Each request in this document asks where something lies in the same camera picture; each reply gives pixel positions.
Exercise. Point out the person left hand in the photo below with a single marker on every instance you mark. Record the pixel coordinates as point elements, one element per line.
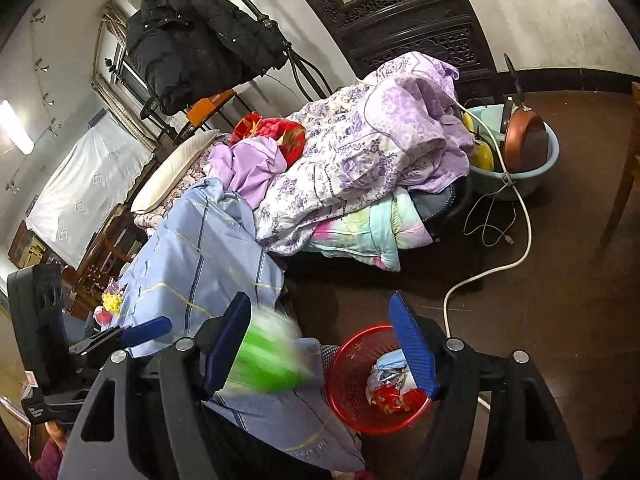
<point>56,434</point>

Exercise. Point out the blue striped bed blanket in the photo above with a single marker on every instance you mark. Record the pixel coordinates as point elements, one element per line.
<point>189,270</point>

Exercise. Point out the floral folded quilt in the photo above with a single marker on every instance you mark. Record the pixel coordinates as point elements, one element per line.
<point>198,171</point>

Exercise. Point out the wooden armchair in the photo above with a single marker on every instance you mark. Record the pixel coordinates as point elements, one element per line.
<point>110,249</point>

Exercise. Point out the black puffer jacket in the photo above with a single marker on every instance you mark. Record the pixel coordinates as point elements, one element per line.
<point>200,45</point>

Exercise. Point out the white printed packet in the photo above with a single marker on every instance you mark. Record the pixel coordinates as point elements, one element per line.
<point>377,379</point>

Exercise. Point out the small red white wrapper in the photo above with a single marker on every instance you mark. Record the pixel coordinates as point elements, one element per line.
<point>102,316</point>

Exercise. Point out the ceiling fluorescent light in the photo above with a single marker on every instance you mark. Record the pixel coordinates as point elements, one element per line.
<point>12,125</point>

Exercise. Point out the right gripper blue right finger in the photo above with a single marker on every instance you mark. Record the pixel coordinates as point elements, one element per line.
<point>418,338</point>

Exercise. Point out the beige checked curtain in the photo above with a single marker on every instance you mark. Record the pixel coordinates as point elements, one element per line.
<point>105,77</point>

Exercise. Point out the carved dark wooden screen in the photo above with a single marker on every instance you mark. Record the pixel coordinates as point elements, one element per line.
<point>372,32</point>

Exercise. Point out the yellow pompom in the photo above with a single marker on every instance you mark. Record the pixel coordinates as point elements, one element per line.
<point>112,302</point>

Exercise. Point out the black metal coat rack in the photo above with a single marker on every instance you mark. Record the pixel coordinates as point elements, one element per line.
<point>260,25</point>

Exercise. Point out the green plastic bag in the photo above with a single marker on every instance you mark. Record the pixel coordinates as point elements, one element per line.
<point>268,359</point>

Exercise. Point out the brown frying pan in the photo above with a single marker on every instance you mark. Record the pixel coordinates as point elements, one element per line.
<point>525,143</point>

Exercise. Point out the red mesh trash basket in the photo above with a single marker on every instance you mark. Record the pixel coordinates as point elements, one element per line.
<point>347,381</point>

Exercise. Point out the purple floral duvet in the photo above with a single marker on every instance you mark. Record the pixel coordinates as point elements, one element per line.
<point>395,128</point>

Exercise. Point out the pastel tie-dye quilt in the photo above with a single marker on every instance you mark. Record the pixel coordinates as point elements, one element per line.
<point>375,234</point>

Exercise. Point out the orange box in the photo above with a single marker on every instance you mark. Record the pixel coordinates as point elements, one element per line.
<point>198,113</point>

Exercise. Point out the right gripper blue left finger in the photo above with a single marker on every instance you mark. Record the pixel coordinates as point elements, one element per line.
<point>221,339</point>

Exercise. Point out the light blue case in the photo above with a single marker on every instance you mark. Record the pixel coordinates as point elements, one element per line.
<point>391,362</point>

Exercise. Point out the white dust cover sheet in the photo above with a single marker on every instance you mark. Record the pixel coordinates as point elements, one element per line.
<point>95,176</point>

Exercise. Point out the black round plant stand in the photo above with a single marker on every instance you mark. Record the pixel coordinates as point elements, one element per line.
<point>176,127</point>

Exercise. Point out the light blue wash basin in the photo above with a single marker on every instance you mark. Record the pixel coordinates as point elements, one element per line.
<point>487,123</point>

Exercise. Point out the cream pillow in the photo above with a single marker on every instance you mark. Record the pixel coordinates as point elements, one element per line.
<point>172,170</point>

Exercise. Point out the red snack bag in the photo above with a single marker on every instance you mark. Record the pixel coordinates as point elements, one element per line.
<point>392,399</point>

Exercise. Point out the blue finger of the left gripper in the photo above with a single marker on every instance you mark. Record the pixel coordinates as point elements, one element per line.
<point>132,336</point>

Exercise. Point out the red patterned blanket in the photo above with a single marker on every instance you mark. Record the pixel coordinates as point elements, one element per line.
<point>289,136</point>

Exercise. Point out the lilac cloth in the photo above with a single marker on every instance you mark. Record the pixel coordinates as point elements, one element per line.
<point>248,167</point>

